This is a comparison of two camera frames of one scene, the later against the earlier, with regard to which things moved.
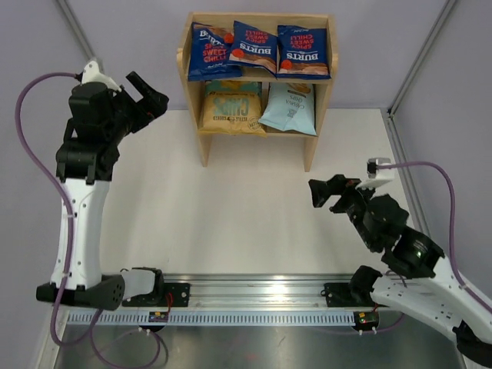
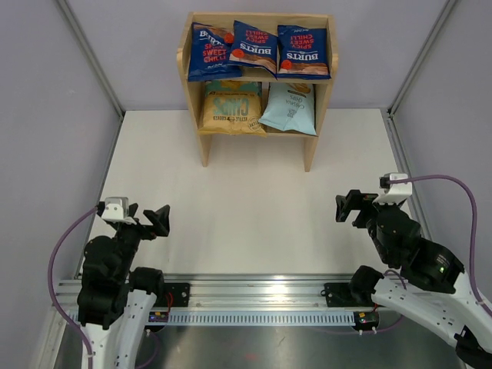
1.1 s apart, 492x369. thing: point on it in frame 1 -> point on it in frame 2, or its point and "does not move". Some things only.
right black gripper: x=321 y=191 -> x=354 y=201
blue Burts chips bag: x=251 y=45 does not move
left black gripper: x=147 y=109 -> x=158 y=218
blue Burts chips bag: x=210 y=54 does not move
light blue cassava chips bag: x=290 y=108 does not move
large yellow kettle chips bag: x=233 y=108 does not move
